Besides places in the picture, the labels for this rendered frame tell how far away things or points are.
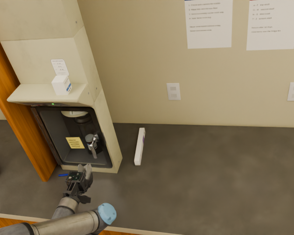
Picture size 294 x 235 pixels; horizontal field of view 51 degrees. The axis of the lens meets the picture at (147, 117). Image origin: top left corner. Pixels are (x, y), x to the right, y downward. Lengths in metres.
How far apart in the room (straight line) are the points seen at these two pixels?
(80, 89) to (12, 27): 0.34
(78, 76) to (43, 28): 0.22
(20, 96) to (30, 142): 0.32
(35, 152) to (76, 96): 0.51
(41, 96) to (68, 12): 0.35
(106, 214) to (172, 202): 0.43
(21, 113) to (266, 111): 1.26
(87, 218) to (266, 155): 0.97
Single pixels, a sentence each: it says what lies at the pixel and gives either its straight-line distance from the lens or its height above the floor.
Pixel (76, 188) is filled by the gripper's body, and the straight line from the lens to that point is 1.31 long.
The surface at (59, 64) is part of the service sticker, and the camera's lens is 1.27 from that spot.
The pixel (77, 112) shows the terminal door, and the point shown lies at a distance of 1.38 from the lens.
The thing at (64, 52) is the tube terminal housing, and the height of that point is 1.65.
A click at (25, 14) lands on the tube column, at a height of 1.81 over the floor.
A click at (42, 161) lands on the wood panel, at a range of 1.69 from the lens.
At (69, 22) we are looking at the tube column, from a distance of 1.17.
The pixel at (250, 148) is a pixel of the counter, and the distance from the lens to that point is 1.70.
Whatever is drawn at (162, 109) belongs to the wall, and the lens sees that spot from 1.82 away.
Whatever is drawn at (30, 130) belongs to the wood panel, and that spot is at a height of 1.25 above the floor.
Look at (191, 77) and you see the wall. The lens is 1.66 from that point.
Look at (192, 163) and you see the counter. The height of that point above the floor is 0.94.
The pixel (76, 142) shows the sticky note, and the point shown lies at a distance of 1.53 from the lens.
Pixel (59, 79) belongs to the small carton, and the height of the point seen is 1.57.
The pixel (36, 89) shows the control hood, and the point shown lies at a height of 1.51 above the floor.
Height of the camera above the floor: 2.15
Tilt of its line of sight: 39 degrees down
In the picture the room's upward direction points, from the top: 11 degrees counter-clockwise
